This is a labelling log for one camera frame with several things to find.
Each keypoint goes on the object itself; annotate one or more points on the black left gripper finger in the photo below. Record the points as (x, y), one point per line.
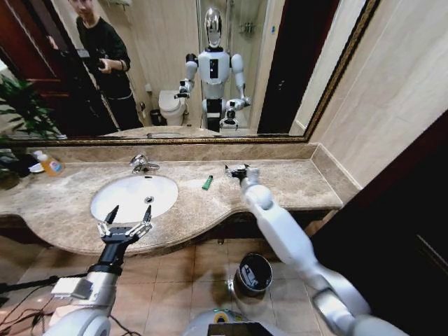
(145, 224)
(108, 225)

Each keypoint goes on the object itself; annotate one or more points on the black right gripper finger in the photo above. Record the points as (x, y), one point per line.
(242, 166)
(229, 170)

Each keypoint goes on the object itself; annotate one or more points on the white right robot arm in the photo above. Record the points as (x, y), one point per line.
(283, 227)

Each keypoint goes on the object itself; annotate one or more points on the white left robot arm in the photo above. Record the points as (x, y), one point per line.
(94, 301)

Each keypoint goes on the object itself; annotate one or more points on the chrome sink drain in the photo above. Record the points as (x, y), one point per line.
(149, 199)

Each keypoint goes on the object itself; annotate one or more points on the white oval sink basin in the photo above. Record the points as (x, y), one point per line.
(133, 196)

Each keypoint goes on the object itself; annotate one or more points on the dark round trash bin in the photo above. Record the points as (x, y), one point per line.
(253, 276)

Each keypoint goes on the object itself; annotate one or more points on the small green tube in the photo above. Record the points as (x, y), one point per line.
(207, 182)

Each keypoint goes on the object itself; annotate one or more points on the dark wooden vanity base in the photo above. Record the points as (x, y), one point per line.
(224, 227)

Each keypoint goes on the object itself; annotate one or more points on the chrome faucet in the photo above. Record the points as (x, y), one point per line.
(141, 164)

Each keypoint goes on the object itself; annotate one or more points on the orange liquid soap bottle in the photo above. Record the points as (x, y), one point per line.
(52, 166)

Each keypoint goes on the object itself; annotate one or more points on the white toilet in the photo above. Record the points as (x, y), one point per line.
(171, 106)

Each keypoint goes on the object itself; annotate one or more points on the small white dish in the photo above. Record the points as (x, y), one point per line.
(36, 168)

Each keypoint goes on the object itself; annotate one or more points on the mirrored white humanoid robot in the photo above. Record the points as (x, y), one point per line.
(214, 77)

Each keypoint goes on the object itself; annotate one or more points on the green potted plant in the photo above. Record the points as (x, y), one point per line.
(24, 105)

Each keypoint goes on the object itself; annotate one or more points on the person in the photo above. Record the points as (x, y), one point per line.
(108, 66)

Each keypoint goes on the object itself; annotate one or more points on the dark wooden door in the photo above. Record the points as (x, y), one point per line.
(395, 227)

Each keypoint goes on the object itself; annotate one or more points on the gold framed wall mirror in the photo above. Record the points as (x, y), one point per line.
(245, 52)

